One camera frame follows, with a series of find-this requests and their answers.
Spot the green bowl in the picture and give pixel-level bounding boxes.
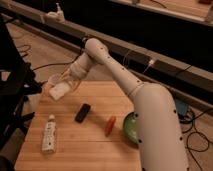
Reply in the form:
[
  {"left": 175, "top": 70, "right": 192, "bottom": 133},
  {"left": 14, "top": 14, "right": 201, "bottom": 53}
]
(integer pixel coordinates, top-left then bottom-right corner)
[{"left": 123, "top": 112, "right": 138, "bottom": 144}]

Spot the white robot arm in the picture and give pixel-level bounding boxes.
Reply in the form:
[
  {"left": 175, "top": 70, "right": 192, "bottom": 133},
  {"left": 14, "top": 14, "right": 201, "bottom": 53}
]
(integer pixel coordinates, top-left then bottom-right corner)
[{"left": 60, "top": 38, "right": 190, "bottom": 171}]

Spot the black camera tripod stand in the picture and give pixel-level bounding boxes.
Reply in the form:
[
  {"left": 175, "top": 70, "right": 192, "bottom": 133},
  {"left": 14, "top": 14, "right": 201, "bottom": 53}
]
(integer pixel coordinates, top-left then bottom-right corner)
[{"left": 0, "top": 14, "right": 42, "bottom": 150}]

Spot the black cable bundle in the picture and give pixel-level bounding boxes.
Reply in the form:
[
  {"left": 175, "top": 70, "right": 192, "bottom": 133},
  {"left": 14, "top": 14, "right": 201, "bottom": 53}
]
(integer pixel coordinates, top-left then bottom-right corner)
[{"left": 178, "top": 108, "right": 213, "bottom": 171}]

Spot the grey metal rail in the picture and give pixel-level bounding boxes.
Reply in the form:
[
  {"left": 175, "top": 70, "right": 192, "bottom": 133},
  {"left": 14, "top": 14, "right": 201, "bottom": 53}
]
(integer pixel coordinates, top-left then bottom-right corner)
[{"left": 0, "top": 0, "right": 213, "bottom": 104}]

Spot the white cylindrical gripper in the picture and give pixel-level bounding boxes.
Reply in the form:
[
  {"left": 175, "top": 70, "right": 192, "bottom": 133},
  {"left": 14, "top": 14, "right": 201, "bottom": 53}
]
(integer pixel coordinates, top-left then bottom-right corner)
[{"left": 58, "top": 62, "right": 87, "bottom": 92}]

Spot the white sponge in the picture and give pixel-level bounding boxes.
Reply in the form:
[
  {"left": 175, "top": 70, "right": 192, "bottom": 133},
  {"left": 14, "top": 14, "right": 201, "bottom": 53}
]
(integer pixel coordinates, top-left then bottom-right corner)
[{"left": 49, "top": 82, "right": 70, "bottom": 100}]

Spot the white ceramic cup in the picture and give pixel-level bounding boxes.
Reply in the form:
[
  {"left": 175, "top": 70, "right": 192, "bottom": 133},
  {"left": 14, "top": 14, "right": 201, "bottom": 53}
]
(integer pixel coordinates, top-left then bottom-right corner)
[{"left": 48, "top": 74, "right": 64, "bottom": 91}]

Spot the black rectangular block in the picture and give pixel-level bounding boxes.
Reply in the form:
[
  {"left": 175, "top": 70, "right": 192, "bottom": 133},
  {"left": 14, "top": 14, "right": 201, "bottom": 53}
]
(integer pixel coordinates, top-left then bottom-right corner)
[{"left": 75, "top": 103, "right": 91, "bottom": 123}]

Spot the blue electronic box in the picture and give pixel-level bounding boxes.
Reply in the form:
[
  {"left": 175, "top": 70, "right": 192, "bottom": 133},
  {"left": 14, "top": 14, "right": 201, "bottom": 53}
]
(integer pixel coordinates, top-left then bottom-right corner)
[{"left": 175, "top": 99, "right": 189, "bottom": 116}]

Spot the black floor cable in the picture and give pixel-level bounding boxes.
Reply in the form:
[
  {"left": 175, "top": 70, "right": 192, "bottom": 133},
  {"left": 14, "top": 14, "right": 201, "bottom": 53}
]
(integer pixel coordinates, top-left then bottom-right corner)
[{"left": 13, "top": 37, "right": 88, "bottom": 76}]

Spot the white clamp on rail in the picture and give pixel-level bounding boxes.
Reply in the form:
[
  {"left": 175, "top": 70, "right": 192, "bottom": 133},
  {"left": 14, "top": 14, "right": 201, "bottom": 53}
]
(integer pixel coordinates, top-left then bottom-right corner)
[{"left": 40, "top": 4, "right": 65, "bottom": 22}]

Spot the white tube bottle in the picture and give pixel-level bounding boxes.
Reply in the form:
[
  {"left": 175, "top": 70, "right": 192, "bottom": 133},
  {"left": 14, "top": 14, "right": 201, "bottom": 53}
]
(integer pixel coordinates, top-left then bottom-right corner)
[{"left": 41, "top": 115, "right": 56, "bottom": 153}]

